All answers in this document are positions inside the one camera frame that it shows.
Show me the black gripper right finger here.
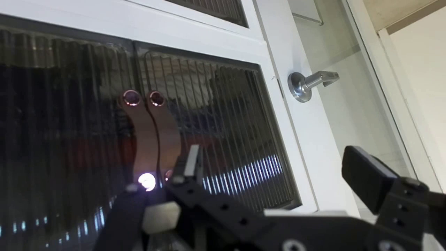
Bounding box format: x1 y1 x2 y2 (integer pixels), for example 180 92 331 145
341 145 430 234

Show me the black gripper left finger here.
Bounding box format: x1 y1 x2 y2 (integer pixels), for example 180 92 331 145
164 143 262 234

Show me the white stacked shelf cabinet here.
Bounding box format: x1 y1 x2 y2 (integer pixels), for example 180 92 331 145
0 0 322 251

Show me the smoked ribbed lowest shelf door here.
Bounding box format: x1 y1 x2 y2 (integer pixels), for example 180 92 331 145
164 0 249 27

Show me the white framed glass room door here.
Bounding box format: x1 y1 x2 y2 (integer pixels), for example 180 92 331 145
259 0 446 251

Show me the silver door lever handle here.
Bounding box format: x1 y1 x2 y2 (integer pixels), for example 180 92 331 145
285 68 340 104

